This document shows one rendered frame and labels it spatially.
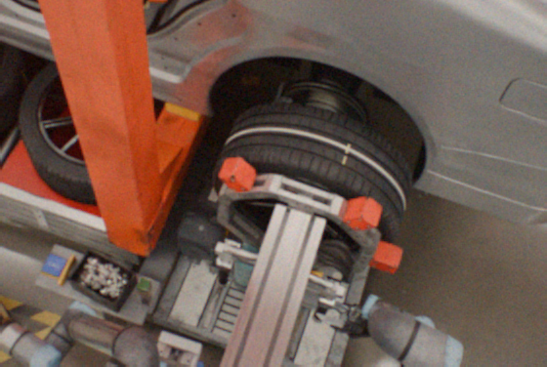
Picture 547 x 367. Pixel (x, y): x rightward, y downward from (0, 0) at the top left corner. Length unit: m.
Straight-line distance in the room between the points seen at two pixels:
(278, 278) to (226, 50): 1.31
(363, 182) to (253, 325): 1.19
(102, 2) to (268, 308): 0.70
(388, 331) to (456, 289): 1.59
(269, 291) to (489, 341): 2.36
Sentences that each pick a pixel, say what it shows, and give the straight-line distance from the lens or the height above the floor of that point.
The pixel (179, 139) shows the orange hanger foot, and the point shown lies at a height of 0.68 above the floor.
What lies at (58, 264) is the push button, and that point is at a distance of 2.96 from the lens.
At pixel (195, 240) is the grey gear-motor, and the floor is 0.40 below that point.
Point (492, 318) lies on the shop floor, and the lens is 3.58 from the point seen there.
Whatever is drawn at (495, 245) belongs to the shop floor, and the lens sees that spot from 3.71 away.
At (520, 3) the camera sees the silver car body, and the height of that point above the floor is 1.72.
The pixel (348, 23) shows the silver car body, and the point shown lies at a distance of 2.17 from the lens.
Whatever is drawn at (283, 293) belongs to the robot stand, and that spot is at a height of 2.03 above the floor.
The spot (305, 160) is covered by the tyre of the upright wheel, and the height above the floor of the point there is 1.18.
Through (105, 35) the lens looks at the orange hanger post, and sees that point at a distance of 1.66.
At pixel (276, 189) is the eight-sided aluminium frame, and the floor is 1.12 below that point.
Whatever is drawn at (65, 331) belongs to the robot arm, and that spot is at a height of 1.16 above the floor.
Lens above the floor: 3.23
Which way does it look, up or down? 63 degrees down
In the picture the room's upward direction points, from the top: 11 degrees clockwise
